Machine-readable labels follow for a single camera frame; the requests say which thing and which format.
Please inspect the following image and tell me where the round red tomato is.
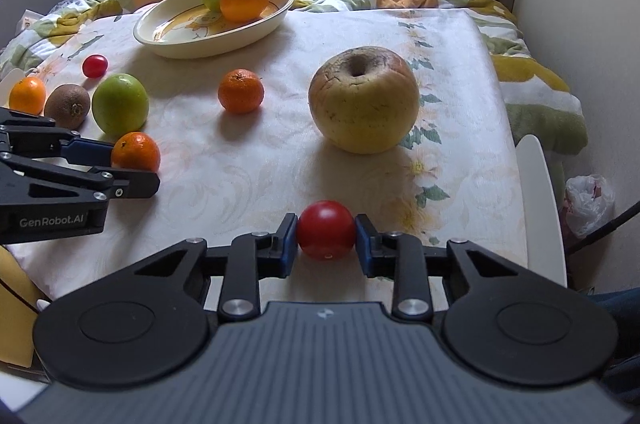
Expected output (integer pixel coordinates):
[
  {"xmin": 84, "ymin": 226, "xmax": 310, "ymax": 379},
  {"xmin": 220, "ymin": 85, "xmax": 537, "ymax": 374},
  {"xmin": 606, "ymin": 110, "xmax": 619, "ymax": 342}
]
[{"xmin": 297, "ymin": 200, "xmax": 358, "ymax": 261}]

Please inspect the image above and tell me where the floral cream tablecloth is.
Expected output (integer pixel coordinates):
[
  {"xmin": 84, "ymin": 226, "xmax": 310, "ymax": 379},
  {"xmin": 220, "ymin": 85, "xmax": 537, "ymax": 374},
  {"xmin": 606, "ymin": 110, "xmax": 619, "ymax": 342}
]
[{"xmin": 10, "ymin": 7, "xmax": 568, "ymax": 305}]

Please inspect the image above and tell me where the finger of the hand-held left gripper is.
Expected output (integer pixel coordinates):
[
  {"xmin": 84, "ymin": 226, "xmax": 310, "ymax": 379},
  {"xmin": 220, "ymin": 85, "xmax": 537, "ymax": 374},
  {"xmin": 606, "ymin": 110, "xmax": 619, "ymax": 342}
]
[
  {"xmin": 0, "ymin": 155, "xmax": 161, "ymax": 205},
  {"xmin": 0, "ymin": 107, "xmax": 115, "ymax": 166}
]

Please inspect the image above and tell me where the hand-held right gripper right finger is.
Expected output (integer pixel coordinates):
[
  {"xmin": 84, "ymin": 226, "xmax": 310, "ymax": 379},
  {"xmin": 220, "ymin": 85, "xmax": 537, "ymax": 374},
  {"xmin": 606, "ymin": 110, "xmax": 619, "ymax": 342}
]
[{"xmin": 354, "ymin": 214, "xmax": 531, "ymax": 322}]

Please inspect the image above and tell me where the black cable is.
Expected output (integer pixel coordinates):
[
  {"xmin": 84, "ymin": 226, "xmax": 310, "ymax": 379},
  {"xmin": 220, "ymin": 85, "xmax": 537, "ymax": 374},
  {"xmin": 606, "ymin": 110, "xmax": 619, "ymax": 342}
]
[{"xmin": 567, "ymin": 199, "xmax": 640, "ymax": 255}]

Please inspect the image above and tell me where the green apple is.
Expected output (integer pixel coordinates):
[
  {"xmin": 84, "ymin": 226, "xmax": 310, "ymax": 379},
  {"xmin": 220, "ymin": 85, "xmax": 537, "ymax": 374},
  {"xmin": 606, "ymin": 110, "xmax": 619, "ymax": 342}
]
[{"xmin": 91, "ymin": 73, "xmax": 150, "ymax": 136}]

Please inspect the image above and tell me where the large yellow apple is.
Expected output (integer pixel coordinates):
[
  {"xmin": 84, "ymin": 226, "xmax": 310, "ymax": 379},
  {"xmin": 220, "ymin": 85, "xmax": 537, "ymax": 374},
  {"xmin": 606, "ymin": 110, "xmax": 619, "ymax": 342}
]
[{"xmin": 308, "ymin": 46, "xmax": 420, "ymax": 154}]

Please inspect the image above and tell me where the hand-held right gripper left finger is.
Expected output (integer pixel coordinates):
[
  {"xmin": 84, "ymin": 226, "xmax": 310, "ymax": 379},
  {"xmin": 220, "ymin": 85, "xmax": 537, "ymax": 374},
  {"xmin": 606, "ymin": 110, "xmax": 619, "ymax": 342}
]
[{"xmin": 117, "ymin": 213, "xmax": 299, "ymax": 322}]

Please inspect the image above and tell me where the brown kiwi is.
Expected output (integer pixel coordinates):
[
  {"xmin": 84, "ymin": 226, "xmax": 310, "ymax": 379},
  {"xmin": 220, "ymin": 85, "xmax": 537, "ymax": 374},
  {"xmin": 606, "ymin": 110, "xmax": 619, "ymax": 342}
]
[{"xmin": 44, "ymin": 84, "xmax": 92, "ymax": 130}]

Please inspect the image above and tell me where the person's leg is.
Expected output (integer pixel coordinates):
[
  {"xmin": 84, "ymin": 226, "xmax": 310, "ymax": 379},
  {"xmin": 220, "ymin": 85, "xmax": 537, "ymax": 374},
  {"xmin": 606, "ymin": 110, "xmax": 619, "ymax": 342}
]
[{"xmin": 585, "ymin": 289, "xmax": 640, "ymax": 360}]

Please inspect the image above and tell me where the large orange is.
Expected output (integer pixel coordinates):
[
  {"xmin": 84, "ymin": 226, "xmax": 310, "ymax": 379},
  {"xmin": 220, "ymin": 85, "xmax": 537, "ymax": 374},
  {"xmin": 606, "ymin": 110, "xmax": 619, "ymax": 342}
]
[{"xmin": 220, "ymin": 0, "xmax": 269, "ymax": 22}]

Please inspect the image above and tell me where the small oval red tomato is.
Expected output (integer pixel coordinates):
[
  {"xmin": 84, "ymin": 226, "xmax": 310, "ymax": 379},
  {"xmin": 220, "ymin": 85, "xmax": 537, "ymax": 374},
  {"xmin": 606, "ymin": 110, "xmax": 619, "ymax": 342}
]
[{"xmin": 82, "ymin": 55, "xmax": 109, "ymax": 78}]

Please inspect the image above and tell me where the white plastic bag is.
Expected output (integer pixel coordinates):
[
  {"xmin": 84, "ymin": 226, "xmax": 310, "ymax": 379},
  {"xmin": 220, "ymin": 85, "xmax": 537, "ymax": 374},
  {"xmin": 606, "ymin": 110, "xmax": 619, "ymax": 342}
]
[{"xmin": 565, "ymin": 174, "xmax": 616, "ymax": 239}]

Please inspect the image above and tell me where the cream oval bowl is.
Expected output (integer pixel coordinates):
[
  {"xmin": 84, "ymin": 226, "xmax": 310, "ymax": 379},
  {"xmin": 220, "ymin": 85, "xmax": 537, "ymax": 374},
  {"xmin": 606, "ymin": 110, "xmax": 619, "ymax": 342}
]
[{"xmin": 133, "ymin": 0, "xmax": 297, "ymax": 59}]

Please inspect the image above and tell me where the tangerine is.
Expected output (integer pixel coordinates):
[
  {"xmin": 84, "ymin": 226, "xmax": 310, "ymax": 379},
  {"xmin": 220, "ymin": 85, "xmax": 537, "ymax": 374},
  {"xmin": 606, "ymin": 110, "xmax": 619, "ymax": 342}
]
[
  {"xmin": 218, "ymin": 69, "xmax": 265, "ymax": 114},
  {"xmin": 8, "ymin": 76, "xmax": 47, "ymax": 115},
  {"xmin": 110, "ymin": 131, "xmax": 162, "ymax": 173}
]

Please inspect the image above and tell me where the white paper box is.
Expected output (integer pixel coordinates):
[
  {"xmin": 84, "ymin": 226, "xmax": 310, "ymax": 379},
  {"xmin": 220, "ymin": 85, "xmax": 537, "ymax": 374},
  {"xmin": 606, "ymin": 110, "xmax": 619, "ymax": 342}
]
[{"xmin": 15, "ymin": 8, "xmax": 42, "ymax": 31}]

